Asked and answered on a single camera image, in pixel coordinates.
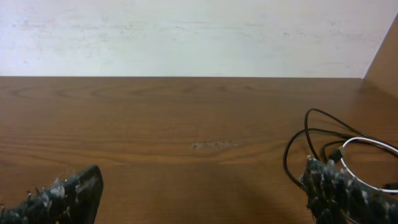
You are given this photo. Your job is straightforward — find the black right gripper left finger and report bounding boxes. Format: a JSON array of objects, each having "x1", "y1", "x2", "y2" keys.
[{"x1": 1, "y1": 165, "x2": 104, "y2": 224}]

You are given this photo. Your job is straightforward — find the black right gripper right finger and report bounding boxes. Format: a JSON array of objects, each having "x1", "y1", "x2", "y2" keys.
[{"x1": 300, "y1": 156, "x2": 397, "y2": 224}]

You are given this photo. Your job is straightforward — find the white USB cable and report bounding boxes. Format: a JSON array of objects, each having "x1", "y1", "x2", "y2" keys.
[{"x1": 340, "y1": 136, "x2": 398, "y2": 194}]

